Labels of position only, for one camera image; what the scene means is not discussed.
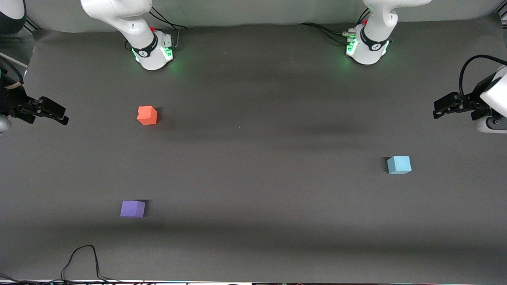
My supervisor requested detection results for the light blue foam block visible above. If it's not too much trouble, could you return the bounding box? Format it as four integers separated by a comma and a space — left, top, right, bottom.
387, 156, 412, 175

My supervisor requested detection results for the orange foam block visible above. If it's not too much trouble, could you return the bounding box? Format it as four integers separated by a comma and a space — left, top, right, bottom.
137, 106, 158, 125

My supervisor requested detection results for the purple foam block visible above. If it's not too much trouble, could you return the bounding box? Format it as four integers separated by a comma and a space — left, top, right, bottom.
120, 200, 146, 218

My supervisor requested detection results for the white thin rod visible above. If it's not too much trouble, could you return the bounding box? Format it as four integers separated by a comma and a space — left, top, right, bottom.
0, 53, 29, 68

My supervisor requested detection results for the dark grey table mat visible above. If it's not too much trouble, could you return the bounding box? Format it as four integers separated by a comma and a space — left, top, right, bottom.
0, 14, 507, 283

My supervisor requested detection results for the black left arm base cable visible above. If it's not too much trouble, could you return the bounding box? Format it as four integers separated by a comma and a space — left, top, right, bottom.
299, 8, 371, 46

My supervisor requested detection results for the black arm base cable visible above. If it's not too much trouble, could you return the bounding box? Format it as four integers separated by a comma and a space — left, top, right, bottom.
299, 8, 371, 46
149, 6, 189, 50

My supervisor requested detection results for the black right arm base cable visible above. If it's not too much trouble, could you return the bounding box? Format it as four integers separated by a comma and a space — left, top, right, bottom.
149, 6, 189, 50

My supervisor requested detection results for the thin black looped cable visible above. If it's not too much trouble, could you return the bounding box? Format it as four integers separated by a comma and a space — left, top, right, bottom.
61, 245, 119, 283

